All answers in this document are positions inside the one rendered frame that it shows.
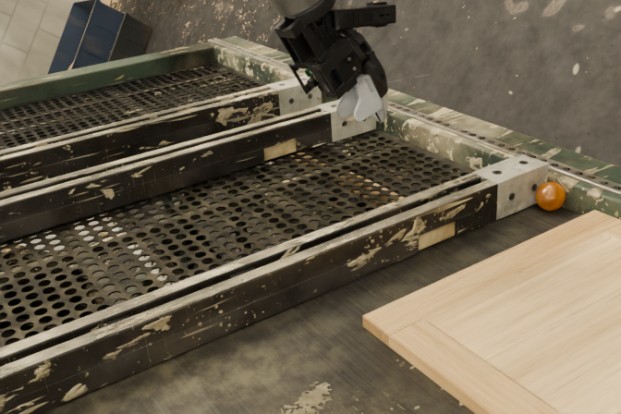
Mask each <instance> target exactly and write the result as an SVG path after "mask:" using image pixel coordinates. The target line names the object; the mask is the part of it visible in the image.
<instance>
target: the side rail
mask: <svg viewBox="0 0 621 414"><path fill-rule="evenodd" d="M213 49H214V47H213V46H211V45H209V44H206V43H198V44H193V45H189V46H184V47H179V48H175V49H170V50H165V51H161V52H157V53H152V54H147V55H139V56H134V57H130V58H125V59H120V60H116V61H111V62H106V63H101V64H97V65H93V66H88V67H80V68H75V69H70V70H66V71H61V72H56V73H52V74H47V75H42V76H38V77H33V78H29V79H21V80H16V81H11V82H7V83H2V84H0V109H4V108H8V107H12V106H16V105H21V104H28V103H33V102H37V101H41V100H45V99H50V98H54V97H58V96H63V95H67V94H71V93H75V92H80V91H87V90H91V89H96V88H101V87H104V86H109V85H113V84H117V83H121V82H126V81H131V80H134V79H142V78H147V77H150V76H155V75H160V74H164V73H168V72H172V71H177V70H180V69H185V68H190V67H197V66H201V65H206V64H210V63H214V62H215V60H214V52H213Z"/></svg>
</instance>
